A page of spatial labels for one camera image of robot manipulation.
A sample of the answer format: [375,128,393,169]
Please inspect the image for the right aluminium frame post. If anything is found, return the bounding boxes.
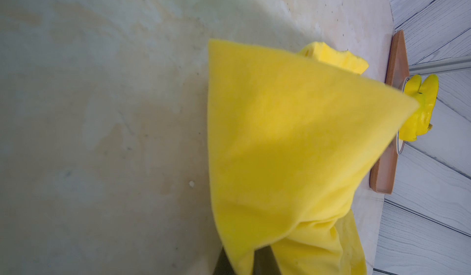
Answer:
[409,56,471,76]

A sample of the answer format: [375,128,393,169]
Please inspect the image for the yellow banana bunch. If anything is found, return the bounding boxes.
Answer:
[399,74,439,142]

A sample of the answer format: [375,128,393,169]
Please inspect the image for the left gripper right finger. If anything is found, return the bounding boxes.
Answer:
[252,246,282,275]

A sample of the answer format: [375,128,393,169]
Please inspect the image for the yellow shorts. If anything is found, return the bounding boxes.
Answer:
[207,39,418,275]

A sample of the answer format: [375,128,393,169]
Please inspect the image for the brown wooden tray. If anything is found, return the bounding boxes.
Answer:
[369,29,410,195]

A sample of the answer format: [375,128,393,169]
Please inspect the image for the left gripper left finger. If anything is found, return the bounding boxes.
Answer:
[213,248,235,275]

